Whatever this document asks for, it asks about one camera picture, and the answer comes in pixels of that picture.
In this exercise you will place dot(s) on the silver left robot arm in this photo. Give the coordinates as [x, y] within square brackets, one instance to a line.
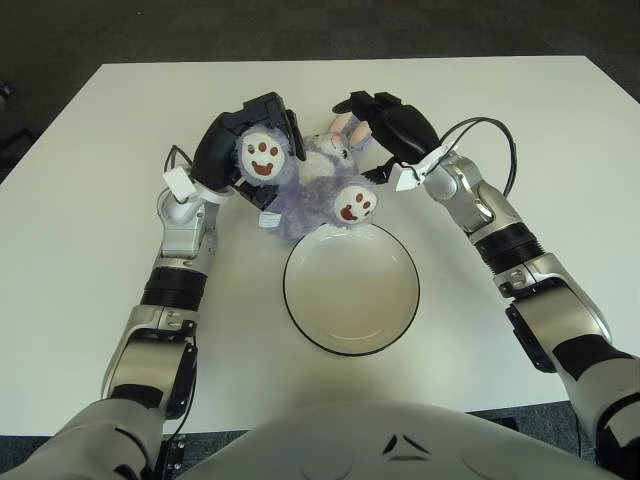
[182, 235]

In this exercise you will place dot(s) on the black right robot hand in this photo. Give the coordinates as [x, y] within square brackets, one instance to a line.
[400, 130]

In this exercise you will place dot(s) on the grey robot torso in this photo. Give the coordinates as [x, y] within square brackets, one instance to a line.
[350, 445]

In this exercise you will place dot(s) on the white right wrist connector box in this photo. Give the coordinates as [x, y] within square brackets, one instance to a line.
[407, 180]

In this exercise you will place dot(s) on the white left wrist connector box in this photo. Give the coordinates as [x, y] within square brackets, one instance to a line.
[180, 184]

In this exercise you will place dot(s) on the white plate with black rim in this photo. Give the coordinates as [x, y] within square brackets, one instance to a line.
[350, 295]

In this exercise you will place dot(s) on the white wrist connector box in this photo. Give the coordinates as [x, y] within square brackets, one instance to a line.
[180, 184]
[407, 180]

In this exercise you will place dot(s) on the purple plush bunny doll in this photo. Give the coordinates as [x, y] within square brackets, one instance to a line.
[310, 195]

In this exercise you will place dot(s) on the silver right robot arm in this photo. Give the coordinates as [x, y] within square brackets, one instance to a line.
[500, 210]

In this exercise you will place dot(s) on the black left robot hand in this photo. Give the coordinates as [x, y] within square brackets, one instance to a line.
[215, 150]

